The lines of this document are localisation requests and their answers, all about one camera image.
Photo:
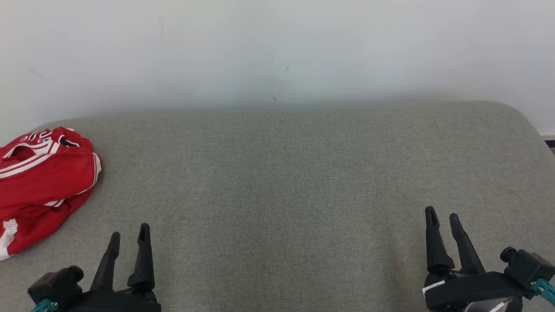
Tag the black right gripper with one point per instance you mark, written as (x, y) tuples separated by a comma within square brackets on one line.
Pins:
[(472, 290)]

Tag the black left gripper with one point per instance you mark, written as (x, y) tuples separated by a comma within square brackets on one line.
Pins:
[(112, 302)]

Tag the red basketball jersey white trim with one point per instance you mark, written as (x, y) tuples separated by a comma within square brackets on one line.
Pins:
[(47, 173)]

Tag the black white baseboard strip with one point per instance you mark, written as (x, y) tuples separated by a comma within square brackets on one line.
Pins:
[(550, 139)]

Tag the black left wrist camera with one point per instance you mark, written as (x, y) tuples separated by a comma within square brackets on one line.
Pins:
[(54, 286)]

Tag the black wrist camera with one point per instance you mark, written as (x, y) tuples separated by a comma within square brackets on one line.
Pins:
[(529, 264), (54, 286)]

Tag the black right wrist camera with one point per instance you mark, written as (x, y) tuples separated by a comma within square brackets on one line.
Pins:
[(529, 264)]

